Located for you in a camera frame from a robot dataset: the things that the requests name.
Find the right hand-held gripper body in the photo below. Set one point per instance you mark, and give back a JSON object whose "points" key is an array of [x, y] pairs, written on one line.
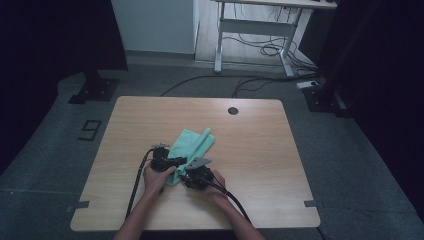
{"points": [[200, 176]]}

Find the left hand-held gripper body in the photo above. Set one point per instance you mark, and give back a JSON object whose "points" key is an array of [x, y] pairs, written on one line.
{"points": [[160, 161]]}

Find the green towel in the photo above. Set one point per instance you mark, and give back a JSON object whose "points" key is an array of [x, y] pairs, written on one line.
{"points": [[191, 143]]}

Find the person's left hand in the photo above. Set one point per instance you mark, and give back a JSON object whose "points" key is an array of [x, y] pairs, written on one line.
{"points": [[155, 181]]}

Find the person's right hand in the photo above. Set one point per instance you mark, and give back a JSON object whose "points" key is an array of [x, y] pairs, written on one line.
{"points": [[218, 191]]}

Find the round dark table grommet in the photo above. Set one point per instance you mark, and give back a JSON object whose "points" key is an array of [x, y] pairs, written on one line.
{"points": [[233, 111]]}

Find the grey tape strip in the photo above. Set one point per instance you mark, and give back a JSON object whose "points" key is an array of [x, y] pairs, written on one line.
{"points": [[311, 203], [78, 205]]}

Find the white power strip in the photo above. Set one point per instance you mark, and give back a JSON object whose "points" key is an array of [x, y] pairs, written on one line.
{"points": [[307, 84]]}

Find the dark curtain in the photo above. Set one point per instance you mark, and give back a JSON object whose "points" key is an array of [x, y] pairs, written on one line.
{"points": [[50, 43], [383, 66]]}

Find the black stand base plate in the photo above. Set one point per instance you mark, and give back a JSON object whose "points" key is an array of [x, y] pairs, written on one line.
{"points": [[325, 100], [95, 90]]}

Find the white metal frame desk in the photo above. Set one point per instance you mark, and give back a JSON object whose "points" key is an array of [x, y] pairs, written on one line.
{"points": [[255, 27]]}

